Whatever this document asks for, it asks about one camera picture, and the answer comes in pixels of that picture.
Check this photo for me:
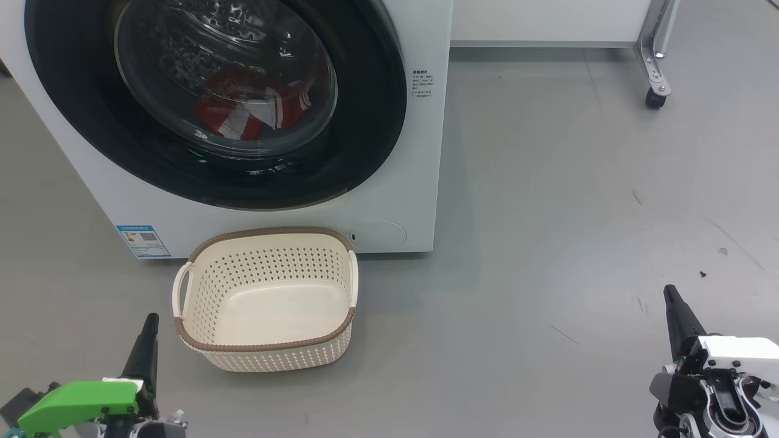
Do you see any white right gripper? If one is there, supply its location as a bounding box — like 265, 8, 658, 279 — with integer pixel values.
654, 284, 779, 438

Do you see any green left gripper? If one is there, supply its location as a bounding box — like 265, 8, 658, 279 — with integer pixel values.
17, 313, 187, 438

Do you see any red Bulls jersey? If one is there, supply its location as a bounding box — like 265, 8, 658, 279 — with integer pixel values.
194, 67, 268, 141

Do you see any cream perforated laundry basket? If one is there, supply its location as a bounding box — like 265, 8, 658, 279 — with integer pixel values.
172, 227, 359, 373

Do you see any white panel on frame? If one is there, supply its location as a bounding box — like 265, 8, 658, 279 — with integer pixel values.
450, 0, 655, 48

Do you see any silver metal frame leg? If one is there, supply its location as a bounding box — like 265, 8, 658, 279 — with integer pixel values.
633, 0, 679, 98

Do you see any black round glass washer door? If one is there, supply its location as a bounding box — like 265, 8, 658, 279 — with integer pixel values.
24, 0, 407, 212

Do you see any blue energy label sticker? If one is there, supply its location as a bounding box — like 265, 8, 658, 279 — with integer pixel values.
116, 225, 172, 259

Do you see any black text sticker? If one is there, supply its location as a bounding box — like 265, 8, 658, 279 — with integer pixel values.
411, 69, 434, 99

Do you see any white front-load washing machine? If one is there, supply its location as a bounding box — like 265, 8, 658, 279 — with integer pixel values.
0, 0, 454, 260

